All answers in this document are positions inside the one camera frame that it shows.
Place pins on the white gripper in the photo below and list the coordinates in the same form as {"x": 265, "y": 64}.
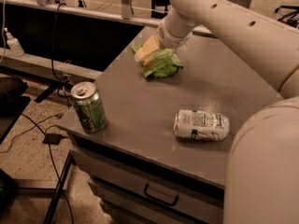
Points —
{"x": 172, "y": 38}

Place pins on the green rice chip bag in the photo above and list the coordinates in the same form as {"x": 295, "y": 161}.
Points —
{"x": 160, "y": 64}

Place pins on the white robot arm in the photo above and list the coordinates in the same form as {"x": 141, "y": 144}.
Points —
{"x": 261, "y": 183}

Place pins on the white crushed can lying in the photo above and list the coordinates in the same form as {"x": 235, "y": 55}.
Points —
{"x": 201, "y": 125}

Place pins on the green soda can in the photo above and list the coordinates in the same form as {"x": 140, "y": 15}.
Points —
{"x": 86, "y": 100}

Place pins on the black power adapter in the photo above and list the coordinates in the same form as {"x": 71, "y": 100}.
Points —
{"x": 52, "y": 139}

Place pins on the clear sanitizer bottle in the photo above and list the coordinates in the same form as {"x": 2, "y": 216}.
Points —
{"x": 13, "y": 43}

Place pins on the grey drawer with black handle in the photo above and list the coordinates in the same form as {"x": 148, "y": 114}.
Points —
{"x": 134, "y": 196}

